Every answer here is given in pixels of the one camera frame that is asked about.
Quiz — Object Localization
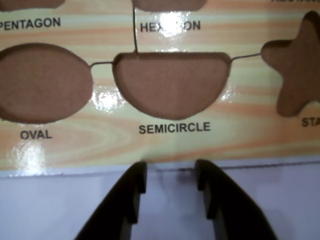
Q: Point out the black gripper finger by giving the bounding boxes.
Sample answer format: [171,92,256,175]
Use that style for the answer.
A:
[73,161,148,240]
[194,159,279,240]

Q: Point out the wooden shapes puzzle board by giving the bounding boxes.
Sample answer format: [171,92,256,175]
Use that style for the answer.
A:
[0,0,320,179]

